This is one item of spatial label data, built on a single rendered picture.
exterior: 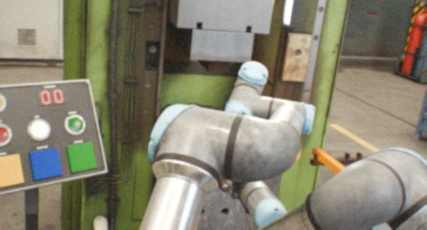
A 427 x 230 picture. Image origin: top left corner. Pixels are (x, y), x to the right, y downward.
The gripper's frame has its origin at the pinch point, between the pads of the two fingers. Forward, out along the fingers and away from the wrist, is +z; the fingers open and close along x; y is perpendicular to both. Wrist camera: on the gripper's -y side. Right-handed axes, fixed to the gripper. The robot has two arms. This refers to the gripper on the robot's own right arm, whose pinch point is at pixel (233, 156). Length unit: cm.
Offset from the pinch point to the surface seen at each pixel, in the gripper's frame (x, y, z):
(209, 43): -6.0, -30.9, 16.5
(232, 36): 1.0, -33.6, 16.4
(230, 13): -0.3, -40.5, 16.3
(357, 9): 424, -9, 654
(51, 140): -52, -5, 1
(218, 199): 0.5, 20.5, 11.5
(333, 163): 33.5, 3.0, -0.2
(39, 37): -105, 51, 536
